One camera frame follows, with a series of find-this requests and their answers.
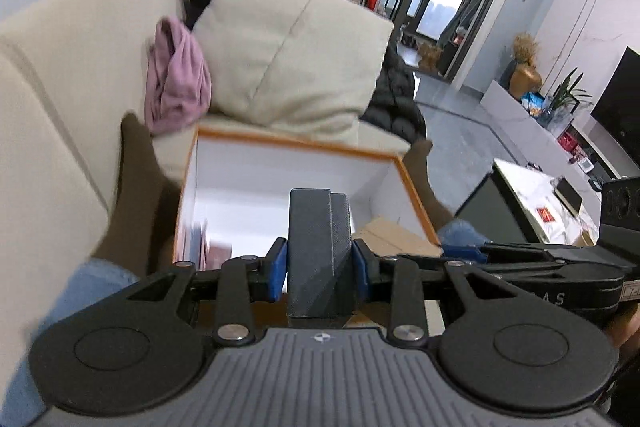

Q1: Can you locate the beige cushion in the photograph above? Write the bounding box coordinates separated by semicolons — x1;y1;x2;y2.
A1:
192;0;396;146

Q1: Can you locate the black down jacket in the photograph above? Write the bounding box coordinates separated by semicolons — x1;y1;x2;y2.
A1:
360;39;429;144

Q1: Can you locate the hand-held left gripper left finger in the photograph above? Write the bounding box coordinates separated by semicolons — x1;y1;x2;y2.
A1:
125;237;289;343

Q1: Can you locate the beige sofa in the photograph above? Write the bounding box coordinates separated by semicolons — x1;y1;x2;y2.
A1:
0;0;426;358

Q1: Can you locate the black television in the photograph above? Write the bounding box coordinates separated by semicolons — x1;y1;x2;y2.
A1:
590;47;640;166

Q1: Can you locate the white coffee table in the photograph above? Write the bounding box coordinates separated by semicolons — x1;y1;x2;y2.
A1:
454;158;603;249

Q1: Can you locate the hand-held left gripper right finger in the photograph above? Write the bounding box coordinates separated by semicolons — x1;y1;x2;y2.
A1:
351;238;521;342

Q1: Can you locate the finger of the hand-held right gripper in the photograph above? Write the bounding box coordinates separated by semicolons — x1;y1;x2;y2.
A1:
440;242;622;279

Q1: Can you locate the brown cardboard box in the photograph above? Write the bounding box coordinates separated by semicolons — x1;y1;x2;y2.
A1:
352;216;444;259

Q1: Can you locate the green potted plant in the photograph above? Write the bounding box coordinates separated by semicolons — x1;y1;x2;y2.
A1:
544;68;592;135

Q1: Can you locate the mauve cloth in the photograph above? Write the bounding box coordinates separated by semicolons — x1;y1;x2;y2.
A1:
144;17;213;136

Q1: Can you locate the black tray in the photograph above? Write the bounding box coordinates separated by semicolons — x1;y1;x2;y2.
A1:
554;178;585;214

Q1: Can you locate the blue snack packet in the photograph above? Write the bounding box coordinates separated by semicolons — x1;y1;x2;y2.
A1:
521;91;547;116

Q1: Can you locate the white media cabinet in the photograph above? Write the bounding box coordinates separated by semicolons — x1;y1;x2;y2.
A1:
480;79;640;190

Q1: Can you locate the dark grey block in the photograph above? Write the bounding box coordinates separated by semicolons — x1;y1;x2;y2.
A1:
287;188;355;330

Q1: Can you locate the gold vase with dried flowers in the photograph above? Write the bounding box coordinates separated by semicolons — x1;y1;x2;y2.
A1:
509;32;544;102

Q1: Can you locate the orange-rimmed white box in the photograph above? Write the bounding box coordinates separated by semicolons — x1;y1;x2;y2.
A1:
172;127;443;308

